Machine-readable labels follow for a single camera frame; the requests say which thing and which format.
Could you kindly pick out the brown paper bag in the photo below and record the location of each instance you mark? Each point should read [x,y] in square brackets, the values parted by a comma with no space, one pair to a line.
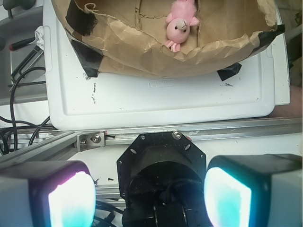
[128,36]

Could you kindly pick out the aluminium frame rail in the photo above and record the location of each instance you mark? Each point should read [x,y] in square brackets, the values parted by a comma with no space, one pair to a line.
[248,136]

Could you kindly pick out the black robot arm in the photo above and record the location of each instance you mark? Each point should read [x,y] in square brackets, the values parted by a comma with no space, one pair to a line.
[165,182]

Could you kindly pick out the pink plush toy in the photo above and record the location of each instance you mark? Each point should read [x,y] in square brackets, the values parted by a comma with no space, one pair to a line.
[181,18]

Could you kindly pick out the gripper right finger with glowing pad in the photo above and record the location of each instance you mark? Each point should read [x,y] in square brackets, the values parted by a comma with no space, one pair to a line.
[255,190]

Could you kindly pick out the crumpled white paper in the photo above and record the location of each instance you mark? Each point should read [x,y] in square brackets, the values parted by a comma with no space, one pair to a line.
[39,37]

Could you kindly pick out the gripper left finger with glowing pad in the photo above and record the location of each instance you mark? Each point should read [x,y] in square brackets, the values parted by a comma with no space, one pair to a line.
[46,194]

